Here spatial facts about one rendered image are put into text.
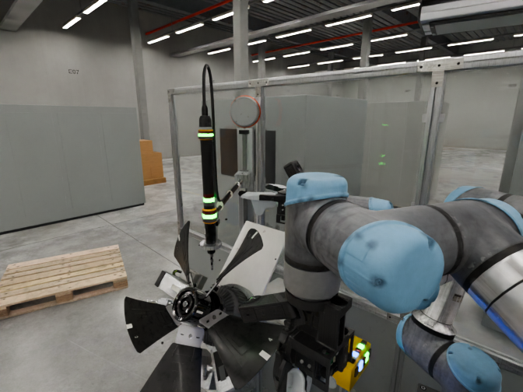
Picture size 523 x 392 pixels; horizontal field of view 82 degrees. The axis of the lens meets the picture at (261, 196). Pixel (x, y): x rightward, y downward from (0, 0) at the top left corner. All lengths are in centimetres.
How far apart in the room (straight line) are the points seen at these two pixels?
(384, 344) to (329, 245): 139
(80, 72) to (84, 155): 733
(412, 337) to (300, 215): 76
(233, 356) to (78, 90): 1280
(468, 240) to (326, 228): 13
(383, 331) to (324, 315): 123
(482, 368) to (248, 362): 59
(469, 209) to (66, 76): 1323
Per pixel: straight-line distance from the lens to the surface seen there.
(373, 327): 165
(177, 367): 118
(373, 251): 26
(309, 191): 34
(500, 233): 37
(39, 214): 647
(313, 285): 39
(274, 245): 134
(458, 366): 97
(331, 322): 42
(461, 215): 36
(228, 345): 103
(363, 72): 141
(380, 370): 177
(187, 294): 115
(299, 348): 45
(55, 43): 1347
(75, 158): 643
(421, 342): 104
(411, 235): 27
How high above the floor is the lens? 185
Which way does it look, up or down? 15 degrees down
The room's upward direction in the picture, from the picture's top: straight up
